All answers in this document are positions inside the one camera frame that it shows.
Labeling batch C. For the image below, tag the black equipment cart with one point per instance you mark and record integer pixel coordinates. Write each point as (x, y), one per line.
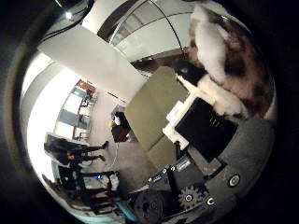
(90, 186)

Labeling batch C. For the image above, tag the seated person in black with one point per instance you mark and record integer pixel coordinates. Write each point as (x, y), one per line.
(120, 130)

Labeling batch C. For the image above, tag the brown spotted plush tiger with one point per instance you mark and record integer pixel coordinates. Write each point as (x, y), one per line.
(215, 46)

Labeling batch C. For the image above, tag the person in dark clothes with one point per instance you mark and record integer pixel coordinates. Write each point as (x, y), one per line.
(68, 151)

